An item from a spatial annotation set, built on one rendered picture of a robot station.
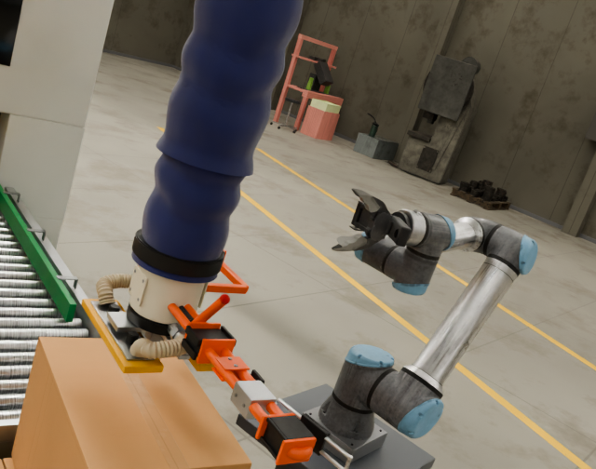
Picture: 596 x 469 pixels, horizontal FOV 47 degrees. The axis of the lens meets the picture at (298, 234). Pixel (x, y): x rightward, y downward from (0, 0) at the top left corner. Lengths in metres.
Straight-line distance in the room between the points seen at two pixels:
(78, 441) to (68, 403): 0.15
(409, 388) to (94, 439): 0.95
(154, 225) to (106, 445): 0.52
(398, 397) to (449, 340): 0.24
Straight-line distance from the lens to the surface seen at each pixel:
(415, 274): 1.80
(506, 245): 2.28
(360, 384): 2.22
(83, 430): 1.73
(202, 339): 1.55
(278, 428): 1.31
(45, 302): 3.21
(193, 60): 1.56
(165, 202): 1.63
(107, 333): 1.75
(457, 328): 2.20
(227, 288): 1.89
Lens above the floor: 1.93
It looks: 15 degrees down
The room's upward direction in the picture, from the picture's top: 18 degrees clockwise
